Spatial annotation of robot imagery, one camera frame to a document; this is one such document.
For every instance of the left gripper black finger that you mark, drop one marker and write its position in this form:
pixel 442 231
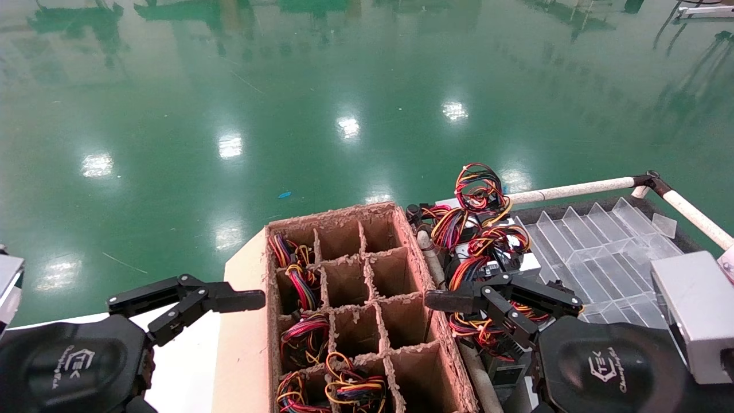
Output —
pixel 229 300

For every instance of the white pipe rail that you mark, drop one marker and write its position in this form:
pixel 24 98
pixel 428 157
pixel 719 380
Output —
pixel 427 246
pixel 697 218
pixel 573 189

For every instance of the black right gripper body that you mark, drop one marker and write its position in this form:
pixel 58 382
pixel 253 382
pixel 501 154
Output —
pixel 608 367

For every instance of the black pipe corner connector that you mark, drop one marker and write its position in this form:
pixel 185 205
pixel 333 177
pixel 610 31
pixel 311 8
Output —
pixel 654 182

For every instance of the beige cardboard sheet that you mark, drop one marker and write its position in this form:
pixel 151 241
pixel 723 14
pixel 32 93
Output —
pixel 243 355

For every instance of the clear plastic scrap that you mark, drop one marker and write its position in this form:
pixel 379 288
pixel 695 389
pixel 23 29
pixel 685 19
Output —
pixel 665 225

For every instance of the brown cardboard divider box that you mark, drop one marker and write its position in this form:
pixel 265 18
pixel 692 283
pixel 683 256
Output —
pixel 390 269

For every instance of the black pipe end connector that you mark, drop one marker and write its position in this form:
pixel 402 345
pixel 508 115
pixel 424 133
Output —
pixel 414 214

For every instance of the white stand base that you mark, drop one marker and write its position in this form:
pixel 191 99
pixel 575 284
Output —
pixel 708 10

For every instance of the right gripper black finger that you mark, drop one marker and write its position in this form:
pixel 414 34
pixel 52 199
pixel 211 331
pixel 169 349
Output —
pixel 453 300

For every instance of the clear plastic divided tray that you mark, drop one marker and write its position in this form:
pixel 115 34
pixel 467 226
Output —
pixel 602 258

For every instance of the white red area sign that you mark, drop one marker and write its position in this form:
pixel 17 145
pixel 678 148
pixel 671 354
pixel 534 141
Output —
pixel 728 267

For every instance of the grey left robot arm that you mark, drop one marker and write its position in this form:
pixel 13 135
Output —
pixel 8 281

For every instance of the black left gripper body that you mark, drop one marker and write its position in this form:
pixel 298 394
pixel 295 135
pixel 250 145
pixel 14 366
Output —
pixel 69 367

